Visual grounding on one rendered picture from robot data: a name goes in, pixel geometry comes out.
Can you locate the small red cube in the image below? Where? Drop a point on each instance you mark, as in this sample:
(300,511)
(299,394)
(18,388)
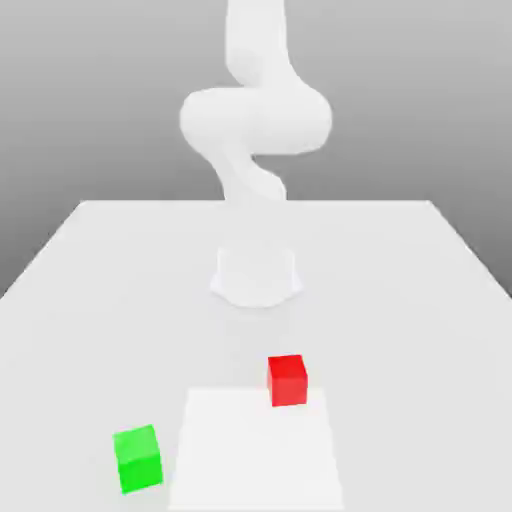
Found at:
(287,382)

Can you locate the small green cube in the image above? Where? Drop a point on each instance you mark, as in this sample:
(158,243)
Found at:
(138,460)

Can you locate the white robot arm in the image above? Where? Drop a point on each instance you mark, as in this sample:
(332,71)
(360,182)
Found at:
(256,120)

